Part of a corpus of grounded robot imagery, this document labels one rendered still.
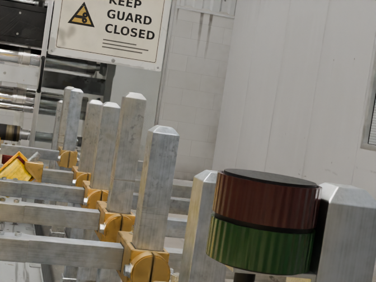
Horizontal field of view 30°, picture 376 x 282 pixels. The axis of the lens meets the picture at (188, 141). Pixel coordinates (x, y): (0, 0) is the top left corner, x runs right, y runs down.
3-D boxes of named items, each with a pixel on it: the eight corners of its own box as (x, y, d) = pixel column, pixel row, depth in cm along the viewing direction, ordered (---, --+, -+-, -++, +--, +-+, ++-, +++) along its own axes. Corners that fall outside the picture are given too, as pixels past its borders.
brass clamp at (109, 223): (123, 231, 124) (127, 203, 124) (136, 249, 111) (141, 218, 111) (89, 228, 123) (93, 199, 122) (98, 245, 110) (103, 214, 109)
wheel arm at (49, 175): (187, 197, 175) (189, 184, 175) (191, 198, 172) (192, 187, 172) (40, 180, 166) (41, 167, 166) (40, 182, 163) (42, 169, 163)
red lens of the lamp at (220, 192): (291, 212, 44) (297, 177, 44) (334, 233, 38) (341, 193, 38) (200, 202, 42) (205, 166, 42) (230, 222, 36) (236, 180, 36)
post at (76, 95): (60, 244, 215) (82, 89, 212) (61, 247, 211) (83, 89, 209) (49, 243, 214) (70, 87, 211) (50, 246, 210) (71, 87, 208)
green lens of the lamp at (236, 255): (285, 252, 44) (291, 217, 44) (327, 278, 38) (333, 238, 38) (193, 243, 42) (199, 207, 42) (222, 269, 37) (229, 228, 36)
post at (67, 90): (55, 226, 239) (75, 87, 236) (56, 229, 235) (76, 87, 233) (45, 226, 238) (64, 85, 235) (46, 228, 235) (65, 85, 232)
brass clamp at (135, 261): (151, 268, 100) (156, 234, 100) (172, 297, 87) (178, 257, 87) (108, 264, 98) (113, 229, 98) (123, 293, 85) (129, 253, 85)
